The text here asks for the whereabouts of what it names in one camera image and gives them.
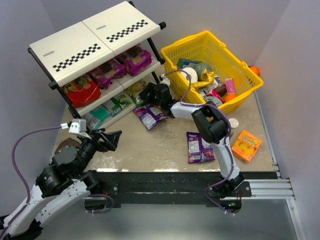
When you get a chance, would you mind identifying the green fruit candy bag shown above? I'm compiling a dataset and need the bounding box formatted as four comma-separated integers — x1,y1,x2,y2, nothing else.
124,79,147,107

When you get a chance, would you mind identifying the teal candy bag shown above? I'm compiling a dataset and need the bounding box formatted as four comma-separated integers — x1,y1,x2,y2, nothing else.
82,105,112,130

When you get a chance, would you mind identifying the purple candy bag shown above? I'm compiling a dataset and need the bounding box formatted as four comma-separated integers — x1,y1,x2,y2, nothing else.
186,132,215,164
133,104,168,131

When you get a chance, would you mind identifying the green lime candy bag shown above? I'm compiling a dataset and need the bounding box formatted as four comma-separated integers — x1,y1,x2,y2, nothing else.
102,92,132,117

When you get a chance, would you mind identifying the magenta grape candy bag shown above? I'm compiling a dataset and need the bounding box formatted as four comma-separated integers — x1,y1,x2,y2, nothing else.
115,44,152,76

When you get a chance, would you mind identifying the red fruit candy bag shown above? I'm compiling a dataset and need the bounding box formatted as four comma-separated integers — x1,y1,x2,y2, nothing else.
62,74,101,108

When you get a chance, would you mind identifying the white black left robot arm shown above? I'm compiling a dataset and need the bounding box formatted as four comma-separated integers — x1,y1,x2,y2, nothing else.
0,122,122,240

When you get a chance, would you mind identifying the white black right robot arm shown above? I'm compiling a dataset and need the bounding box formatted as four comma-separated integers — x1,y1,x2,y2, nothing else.
139,83,244,198

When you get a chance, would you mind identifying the cream black tiered shelf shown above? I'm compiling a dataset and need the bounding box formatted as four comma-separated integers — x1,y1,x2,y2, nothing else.
28,1,166,118

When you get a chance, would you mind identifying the green brown round tin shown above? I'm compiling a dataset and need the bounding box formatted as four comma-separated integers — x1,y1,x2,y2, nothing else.
54,137,81,155

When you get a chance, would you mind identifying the white toilet paper roll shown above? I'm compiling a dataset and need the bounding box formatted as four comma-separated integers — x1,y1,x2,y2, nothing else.
180,67,198,83

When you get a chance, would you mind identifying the gold foil bag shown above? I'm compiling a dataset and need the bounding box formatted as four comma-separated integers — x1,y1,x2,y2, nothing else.
191,69,215,89

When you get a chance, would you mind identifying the orange fruit in basket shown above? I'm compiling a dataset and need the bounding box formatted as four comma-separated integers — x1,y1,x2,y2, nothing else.
224,93,237,103

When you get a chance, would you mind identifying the pink box in basket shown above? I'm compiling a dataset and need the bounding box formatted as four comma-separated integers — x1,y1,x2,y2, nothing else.
224,78,236,95

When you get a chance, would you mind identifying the yellow plastic shopping basket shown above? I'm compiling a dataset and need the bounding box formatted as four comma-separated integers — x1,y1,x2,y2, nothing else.
161,31,264,114

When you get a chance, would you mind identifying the clear pump soap bottle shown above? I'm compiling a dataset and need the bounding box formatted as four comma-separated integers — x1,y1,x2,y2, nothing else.
228,118,239,140

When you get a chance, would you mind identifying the orange ball behind basket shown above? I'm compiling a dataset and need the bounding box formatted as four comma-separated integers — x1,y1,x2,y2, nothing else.
249,66,260,76

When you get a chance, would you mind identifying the orange sponge box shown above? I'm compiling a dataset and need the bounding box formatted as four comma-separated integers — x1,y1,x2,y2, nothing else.
231,130,262,164

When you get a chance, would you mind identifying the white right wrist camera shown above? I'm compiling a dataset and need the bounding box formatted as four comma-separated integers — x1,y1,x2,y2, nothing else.
159,74,171,87

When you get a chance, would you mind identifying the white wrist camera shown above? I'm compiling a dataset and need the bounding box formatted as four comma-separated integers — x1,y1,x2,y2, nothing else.
60,118,91,139
159,74,171,87

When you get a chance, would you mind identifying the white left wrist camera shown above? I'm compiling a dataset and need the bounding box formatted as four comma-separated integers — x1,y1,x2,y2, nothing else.
60,118,91,139

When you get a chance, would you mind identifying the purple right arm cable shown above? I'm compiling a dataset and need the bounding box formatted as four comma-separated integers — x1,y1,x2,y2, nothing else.
163,69,236,213

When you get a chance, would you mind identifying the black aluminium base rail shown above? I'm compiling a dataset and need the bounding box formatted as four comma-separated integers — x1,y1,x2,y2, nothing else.
91,171,295,212

